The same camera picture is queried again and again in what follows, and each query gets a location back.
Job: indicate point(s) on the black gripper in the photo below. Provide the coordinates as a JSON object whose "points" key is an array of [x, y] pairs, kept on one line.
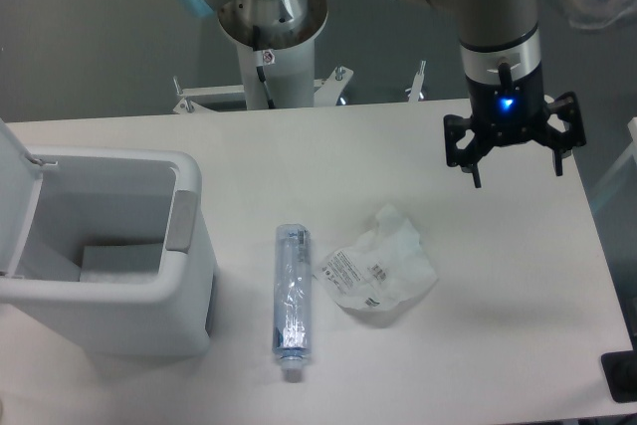
{"points": [[509, 117]]}

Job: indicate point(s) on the white plastic wrapper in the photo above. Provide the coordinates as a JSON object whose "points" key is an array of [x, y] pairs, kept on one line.
{"points": [[385, 267]]}

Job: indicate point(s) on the clear plastic water bottle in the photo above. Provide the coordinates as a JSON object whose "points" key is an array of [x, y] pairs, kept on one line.
{"points": [[292, 301]]}

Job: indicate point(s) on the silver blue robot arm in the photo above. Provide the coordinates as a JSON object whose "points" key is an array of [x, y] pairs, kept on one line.
{"points": [[500, 50]]}

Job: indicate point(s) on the white trash can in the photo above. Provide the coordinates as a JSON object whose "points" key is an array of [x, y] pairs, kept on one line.
{"points": [[118, 259]]}

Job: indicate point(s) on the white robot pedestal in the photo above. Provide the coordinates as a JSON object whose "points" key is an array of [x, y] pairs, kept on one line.
{"points": [[275, 42]]}

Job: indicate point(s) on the black clamp mount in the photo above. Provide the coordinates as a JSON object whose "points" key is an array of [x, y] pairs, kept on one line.
{"points": [[620, 372]]}

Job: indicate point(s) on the white pedestal base frame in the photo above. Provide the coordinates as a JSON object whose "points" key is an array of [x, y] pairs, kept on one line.
{"points": [[324, 92]]}

